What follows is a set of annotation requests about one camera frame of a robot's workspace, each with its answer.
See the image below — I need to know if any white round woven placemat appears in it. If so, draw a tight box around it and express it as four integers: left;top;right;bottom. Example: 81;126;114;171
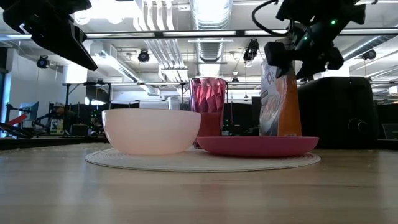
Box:
84;146;322;173

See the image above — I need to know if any computer monitor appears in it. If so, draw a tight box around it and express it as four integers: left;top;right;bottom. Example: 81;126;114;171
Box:
18;101;40;123

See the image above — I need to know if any dark two-slot toaster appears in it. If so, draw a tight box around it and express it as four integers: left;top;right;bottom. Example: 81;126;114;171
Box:
297;76;381;149

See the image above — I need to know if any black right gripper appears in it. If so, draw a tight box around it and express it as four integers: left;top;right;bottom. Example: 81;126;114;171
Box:
264;27;345;80

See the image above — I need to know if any magenta plastic plate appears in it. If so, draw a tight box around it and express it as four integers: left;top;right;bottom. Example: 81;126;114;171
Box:
196;136;320;158

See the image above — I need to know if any silver ceiling duct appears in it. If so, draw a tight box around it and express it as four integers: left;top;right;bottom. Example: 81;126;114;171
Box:
188;0;234;77

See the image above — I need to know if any person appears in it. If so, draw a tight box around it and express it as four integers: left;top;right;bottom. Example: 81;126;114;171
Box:
49;101;80;135

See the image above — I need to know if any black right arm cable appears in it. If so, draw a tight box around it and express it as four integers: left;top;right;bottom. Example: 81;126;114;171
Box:
251;0;295;37

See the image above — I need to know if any light pink plastic bowl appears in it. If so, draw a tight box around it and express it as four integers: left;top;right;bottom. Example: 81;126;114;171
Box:
101;108;202;156

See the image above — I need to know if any black metal rig frame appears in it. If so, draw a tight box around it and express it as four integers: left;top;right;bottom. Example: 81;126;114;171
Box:
0;28;398;41

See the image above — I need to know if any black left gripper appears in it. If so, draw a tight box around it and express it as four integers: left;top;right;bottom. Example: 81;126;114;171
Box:
0;0;99;72

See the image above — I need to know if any red faceted plastic cup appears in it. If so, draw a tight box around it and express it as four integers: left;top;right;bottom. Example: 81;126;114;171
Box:
188;77;228;149

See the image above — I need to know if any bread bag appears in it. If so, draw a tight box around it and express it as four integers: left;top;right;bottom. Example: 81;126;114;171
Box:
259;58;303;138

